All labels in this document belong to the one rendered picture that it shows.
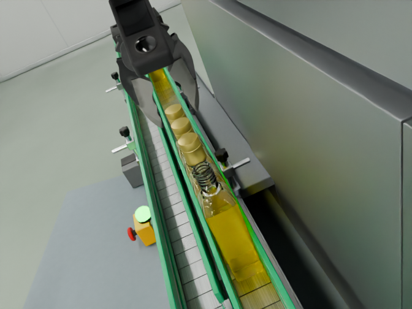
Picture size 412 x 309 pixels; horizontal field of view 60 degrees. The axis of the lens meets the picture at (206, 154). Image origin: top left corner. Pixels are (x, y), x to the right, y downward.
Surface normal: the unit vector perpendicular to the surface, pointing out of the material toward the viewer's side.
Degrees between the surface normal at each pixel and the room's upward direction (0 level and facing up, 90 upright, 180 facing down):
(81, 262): 0
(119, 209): 0
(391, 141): 90
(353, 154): 90
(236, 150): 0
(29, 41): 90
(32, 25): 90
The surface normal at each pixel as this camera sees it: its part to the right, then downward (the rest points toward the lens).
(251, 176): -0.32, -0.74
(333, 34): -0.91, 0.42
